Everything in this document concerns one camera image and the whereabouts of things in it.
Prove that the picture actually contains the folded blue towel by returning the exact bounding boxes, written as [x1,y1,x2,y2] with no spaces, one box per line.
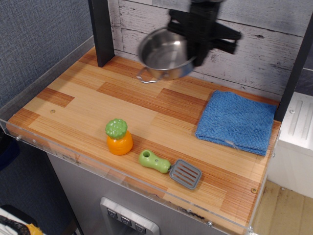
[195,91,276,156]

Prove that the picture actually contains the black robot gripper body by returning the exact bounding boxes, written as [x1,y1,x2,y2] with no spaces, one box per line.
[168,0,242,54]

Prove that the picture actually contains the silver toy kitchen cabinet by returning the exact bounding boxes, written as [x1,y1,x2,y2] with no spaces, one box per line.
[48,154,246,235]

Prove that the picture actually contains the silver button control panel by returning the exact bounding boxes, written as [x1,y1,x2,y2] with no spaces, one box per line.
[100,197,160,235]

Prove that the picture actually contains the black vertical post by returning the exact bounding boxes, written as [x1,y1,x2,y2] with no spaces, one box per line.
[88,0,115,67]
[274,16,313,122]

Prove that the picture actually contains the yellow black object corner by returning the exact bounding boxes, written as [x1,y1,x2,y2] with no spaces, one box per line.
[0,215,44,235]

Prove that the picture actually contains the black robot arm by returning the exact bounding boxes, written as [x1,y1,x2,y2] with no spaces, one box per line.
[167,0,242,67]

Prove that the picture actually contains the green grey toy spatula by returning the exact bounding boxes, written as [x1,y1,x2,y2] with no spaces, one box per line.
[138,150,202,190]

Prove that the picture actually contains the white grooved side unit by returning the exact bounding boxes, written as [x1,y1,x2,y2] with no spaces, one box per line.
[268,92,313,198]

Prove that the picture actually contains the stainless steel pot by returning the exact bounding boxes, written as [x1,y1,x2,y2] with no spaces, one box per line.
[136,27,195,84]

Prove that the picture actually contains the black right vertical post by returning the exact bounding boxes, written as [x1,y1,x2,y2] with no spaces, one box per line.
[274,16,313,122]

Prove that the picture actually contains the orange green toy pineapple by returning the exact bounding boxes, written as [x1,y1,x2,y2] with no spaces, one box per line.
[105,118,134,156]

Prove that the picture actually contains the clear acrylic edge guard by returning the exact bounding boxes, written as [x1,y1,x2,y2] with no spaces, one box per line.
[0,41,281,235]

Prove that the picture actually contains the black left vertical post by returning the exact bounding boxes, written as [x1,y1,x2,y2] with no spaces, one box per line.
[88,0,115,67]

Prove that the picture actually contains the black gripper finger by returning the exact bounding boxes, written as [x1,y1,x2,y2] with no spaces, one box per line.
[185,37,197,60]
[194,45,210,67]

